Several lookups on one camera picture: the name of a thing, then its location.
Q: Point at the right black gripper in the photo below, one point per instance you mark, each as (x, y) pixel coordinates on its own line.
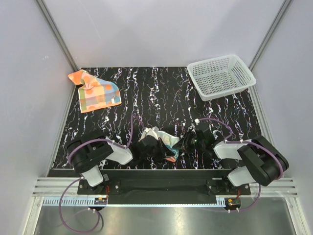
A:
(183, 145)

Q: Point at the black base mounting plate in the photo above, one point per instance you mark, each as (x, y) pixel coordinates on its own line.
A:
(161, 183)

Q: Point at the rabbit print towel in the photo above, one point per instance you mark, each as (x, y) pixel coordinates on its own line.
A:
(169, 142)

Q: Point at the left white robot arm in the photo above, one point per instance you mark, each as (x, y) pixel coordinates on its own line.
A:
(85, 156)

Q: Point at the aluminium frame rail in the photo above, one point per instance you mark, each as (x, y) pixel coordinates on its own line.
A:
(65, 192)

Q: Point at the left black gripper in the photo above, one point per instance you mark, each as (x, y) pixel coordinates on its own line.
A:
(164, 152)

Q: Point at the white plastic mesh basket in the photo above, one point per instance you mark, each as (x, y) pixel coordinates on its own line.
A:
(220, 76)

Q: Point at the orange dotted checkered towel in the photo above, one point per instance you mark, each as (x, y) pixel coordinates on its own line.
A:
(94, 93)

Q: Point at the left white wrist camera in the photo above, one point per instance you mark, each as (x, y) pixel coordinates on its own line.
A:
(153, 132)

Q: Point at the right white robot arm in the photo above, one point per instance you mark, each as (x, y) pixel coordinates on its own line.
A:
(262, 162)

